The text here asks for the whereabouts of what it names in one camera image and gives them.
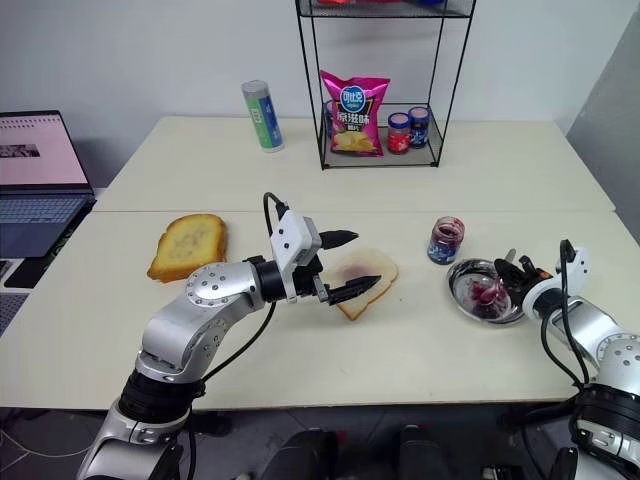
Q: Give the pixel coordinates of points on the pink potato chips bag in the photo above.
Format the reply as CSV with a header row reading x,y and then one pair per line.
x,y
356,117

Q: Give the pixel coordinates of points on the grey keyboard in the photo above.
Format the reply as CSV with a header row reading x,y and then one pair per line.
x,y
10,312

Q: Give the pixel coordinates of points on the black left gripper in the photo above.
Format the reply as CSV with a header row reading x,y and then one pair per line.
x,y
306,286

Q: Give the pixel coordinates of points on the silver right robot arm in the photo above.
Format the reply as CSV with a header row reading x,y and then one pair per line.
x,y
600,345

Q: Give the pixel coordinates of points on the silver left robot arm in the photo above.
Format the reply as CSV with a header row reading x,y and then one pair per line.
x,y
200,320

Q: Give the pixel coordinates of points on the blue item on shelf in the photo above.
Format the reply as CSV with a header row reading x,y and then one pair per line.
x,y
430,2

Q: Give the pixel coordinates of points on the grey green cylindrical can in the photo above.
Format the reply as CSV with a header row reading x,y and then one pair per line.
x,y
263,117

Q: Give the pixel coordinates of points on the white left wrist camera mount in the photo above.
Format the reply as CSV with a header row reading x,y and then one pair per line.
x,y
290,240

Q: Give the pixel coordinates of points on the small dark rounded shape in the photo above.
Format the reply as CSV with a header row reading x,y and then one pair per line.
x,y
417,452

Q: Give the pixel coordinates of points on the red lidded jam jar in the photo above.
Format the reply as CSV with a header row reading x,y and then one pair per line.
x,y
399,132

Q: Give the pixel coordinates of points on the open blueberry jam jar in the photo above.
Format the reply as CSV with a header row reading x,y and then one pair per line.
x,y
445,242

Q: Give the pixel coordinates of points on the large dark rounded shape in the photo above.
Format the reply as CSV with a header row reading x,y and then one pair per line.
x,y
300,457

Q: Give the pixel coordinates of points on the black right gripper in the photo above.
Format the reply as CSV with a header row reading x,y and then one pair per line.
x,y
537,274

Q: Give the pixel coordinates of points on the metal spoon with jam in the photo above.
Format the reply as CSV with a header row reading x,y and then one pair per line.
x,y
489,292

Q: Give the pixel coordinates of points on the blue lidded jam jar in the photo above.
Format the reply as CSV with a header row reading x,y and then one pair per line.
x,y
419,127

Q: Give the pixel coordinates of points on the thick toasted bread slice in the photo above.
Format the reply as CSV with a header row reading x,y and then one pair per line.
x,y
190,245

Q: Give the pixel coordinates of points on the round metal dish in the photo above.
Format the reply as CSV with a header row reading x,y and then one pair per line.
x,y
467,295

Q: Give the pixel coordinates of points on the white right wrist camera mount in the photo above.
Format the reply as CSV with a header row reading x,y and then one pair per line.
x,y
575,267

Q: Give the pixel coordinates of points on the open laptop computer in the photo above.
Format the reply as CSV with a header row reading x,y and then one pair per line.
x,y
35,185

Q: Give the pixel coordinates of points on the white bread slice with jam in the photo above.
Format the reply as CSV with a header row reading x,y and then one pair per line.
x,y
357,280

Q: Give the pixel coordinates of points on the red item on shelf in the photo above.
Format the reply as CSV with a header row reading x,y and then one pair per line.
x,y
332,2

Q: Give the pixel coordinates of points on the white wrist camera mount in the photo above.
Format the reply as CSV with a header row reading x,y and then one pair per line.
x,y
290,240
575,267

